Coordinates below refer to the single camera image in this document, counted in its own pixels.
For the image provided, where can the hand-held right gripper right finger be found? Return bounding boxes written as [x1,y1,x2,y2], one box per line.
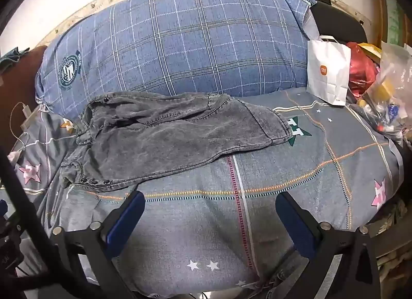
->
[276,191,382,299]

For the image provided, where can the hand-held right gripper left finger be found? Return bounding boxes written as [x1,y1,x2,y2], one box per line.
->
[50,190,145,299]

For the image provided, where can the grey denim pants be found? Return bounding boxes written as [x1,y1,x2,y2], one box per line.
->
[61,91,293,190]

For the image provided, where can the white paper bag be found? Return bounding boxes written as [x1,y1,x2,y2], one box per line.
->
[306,35,351,107]

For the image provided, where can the red plastic bag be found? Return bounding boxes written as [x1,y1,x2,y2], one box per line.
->
[346,42,380,100]

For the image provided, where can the brown wooden headboard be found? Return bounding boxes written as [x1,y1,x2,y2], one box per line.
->
[0,45,49,145]

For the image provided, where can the clear plastic bag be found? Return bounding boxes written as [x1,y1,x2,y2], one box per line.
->
[357,41,412,142]

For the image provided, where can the blue plaid quilt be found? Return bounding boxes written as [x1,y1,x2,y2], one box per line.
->
[35,0,317,119]

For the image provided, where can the yellow packet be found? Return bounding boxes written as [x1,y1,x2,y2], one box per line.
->
[357,42,383,59]

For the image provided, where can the teal cloth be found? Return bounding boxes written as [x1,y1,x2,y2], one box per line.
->
[0,46,31,68]

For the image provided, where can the black chair back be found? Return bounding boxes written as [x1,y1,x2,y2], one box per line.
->
[311,2,367,45]

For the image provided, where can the gold framed green panel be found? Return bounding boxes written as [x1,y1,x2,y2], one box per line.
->
[383,0,407,45]

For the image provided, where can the thick black cable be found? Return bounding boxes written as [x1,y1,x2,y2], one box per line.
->
[0,148,84,299]

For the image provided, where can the white charger cable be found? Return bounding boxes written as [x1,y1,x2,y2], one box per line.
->
[9,102,33,158]

